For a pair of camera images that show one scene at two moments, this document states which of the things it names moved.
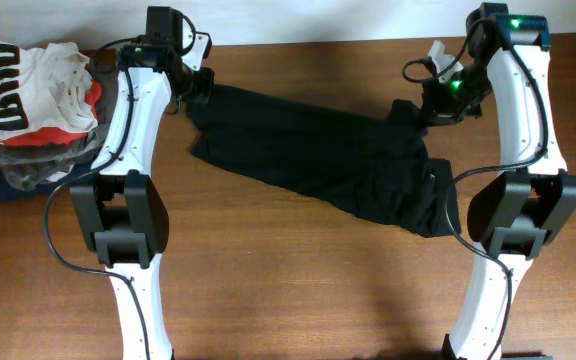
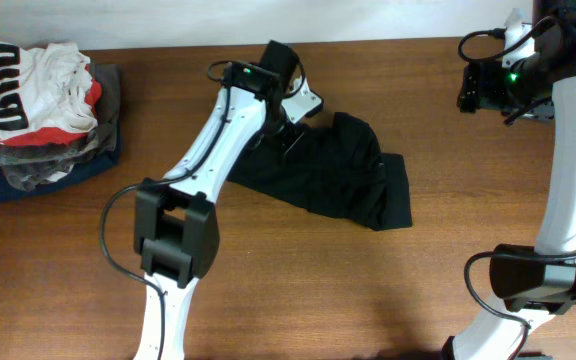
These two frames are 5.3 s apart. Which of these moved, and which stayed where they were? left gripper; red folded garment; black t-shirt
Moved: black t-shirt; left gripper
Stayed: red folded garment
